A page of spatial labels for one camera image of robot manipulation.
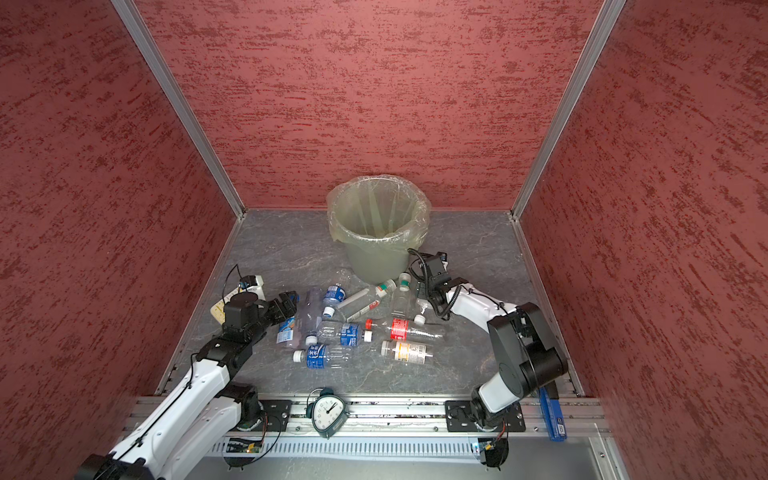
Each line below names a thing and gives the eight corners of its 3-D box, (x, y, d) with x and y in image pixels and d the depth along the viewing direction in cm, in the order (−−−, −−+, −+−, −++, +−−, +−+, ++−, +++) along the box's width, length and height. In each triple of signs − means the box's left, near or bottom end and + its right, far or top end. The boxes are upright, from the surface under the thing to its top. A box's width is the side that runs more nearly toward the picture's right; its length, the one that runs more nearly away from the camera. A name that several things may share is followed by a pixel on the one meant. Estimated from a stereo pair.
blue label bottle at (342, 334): (318, 348, 87) (314, 341, 82) (321, 329, 90) (317, 321, 86) (372, 348, 87) (371, 341, 82) (373, 329, 91) (372, 321, 86)
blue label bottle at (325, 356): (296, 371, 83) (290, 364, 78) (300, 350, 87) (295, 342, 82) (353, 371, 83) (351, 364, 78) (355, 350, 87) (353, 343, 82)
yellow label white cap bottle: (379, 360, 85) (379, 355, 81) (381, 345, 88) (381, 339, 84) (430, 367, 84) (432, 362, 80) (430, 351, 86) (432, 345, 83)
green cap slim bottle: (349, 325, 91) (348, 320, 88) (342, 314, 93) (340, 308, 90) (400, 293, 98) (400, 287, 96) (391, 283, 101) (391, 277, 98)
